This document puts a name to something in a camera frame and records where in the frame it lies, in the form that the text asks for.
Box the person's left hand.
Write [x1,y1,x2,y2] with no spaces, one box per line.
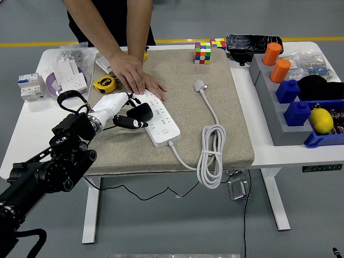
[141,71,168,102]

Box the person's right hand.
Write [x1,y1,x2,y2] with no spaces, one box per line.
[107,49,147,95]

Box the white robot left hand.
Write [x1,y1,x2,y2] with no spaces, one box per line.
[90,91,149,130]

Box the black plug adapter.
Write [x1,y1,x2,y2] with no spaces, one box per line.
[126,103,154,122]

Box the white power strip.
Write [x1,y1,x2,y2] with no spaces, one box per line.
[129,91,181,148]

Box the thin black adapter cord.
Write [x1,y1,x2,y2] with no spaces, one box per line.
[82,124,241,202]

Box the white three-pin plug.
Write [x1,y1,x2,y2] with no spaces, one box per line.
[193,78,208,94]

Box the dark circuit board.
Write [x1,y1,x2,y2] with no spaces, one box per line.
[329,107,344,135]

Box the yellow tape measure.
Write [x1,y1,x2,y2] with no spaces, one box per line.
[92,75,117,94]

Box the person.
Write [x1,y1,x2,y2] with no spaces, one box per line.
[66,0,156,48]

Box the clear bag of screws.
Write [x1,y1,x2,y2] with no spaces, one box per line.
[59,42,99,70]

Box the large colourful puzzle cube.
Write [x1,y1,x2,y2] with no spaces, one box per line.
[194,42,212,65]

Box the grey-brown mat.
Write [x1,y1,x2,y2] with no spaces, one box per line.
[77,48,255,177]

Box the purple bowl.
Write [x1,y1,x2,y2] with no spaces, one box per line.
[45,71,89,98]

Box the white table leg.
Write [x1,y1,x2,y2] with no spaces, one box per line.
[261,168,291,231]
[81,176,102,245]

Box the small colourful puzzle cube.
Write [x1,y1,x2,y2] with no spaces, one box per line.
[210,38,227,51]

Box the white circuit breaker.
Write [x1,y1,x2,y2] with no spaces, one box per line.
[18,73,46,102]

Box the table height control panel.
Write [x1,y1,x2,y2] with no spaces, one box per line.
[302,164,343,173]

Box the black wrapped box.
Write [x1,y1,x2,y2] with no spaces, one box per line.
[226,33,283,54]

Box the grey stepped block holder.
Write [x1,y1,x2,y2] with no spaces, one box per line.
[248,53,315,147]

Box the blue plastic bin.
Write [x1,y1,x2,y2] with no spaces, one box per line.
[303,99,344,149]

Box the orange cylinder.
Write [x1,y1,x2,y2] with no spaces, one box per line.
[269,59,291,83]
[262,42,283,66]

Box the blue block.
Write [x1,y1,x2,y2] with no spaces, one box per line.
[283,101,312,127]
[275,79,300,104]

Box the yellow lemon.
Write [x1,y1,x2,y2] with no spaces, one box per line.
[309,107,334,135]

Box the clear bag of parts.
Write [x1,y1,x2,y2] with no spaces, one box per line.
[282,51,338,83]

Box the white flat switch plate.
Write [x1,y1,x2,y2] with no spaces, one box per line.
[95,53,119,75]

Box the white wall socket panel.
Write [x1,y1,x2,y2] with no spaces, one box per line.
[61,73,89,94]

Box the white wall switch panel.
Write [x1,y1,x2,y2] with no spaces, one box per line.
[52,59,80,81]

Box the small black mount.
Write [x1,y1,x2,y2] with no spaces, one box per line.
[230,51,255,67]

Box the hanging black cable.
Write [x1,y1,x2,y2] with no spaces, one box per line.
[242,169,252,258]

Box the white power strip cord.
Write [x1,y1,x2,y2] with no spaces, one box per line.
[168,90,227,190]

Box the large metal bracket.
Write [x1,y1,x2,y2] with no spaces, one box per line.
[227,177,249,201]

